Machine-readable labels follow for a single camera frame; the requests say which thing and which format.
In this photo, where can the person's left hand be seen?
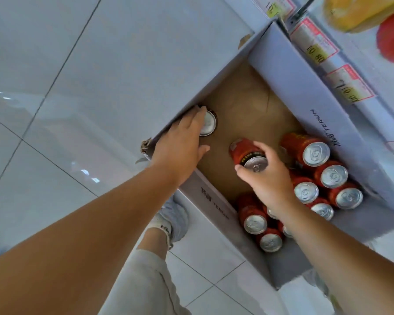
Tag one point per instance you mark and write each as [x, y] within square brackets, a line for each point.
[177, 150]

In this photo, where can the person's right hand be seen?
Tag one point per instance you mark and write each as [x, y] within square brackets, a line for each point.
[272, 183]

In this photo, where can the person's left thumb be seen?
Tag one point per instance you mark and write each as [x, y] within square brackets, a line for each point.
[201, 151]

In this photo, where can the person's left middle finger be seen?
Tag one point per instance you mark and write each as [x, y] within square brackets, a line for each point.
[189, 117]

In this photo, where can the person's right thumb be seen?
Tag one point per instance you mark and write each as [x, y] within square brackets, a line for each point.
[244, 173]

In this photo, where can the red drink can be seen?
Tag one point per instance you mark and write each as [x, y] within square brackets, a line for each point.
[241, 152]
[209, 123]

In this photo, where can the person's left forearm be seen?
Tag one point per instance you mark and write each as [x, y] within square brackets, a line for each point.
[85, 242]

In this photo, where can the person's right forearm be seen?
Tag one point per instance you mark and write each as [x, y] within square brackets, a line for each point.
[341, 265]

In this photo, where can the white cardboard box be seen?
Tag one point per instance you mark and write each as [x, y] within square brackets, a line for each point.
[246, 104]

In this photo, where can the person's white shoe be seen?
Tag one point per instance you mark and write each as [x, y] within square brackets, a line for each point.
[177, 216]

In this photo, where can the cluster of red cans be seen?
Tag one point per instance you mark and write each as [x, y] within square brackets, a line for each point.
[315, 154]

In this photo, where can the person's white sock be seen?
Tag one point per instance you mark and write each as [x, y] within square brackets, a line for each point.
[161, 228]

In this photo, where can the person's grey trouser leg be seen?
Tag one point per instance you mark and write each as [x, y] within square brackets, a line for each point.
[141, 285]

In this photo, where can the yellow packet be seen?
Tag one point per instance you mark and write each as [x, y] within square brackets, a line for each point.
[358, 11]

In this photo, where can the black metal shelf bracket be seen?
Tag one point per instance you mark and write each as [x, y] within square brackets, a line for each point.
[298, 11]

